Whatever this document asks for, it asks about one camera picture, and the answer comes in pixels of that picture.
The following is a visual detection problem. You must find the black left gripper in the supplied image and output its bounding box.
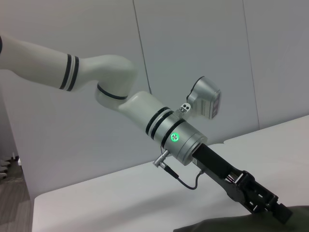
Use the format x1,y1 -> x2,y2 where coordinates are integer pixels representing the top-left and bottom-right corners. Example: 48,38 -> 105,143
192,144 -> 294,224

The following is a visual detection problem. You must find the dark green shirt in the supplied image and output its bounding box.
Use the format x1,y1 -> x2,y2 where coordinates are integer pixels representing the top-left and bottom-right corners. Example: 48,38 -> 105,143
173,204 -> 309,232

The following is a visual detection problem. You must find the small black object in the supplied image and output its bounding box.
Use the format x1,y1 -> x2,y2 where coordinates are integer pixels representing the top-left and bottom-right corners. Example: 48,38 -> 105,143
0,157 -> 21,179

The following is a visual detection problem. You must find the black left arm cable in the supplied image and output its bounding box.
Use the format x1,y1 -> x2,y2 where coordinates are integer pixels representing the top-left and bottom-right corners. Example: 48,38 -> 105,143
166,164 -> 206,190

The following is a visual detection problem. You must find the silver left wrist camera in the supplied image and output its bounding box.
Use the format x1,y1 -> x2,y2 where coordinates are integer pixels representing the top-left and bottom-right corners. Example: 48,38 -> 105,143
178,76 -> 222,120

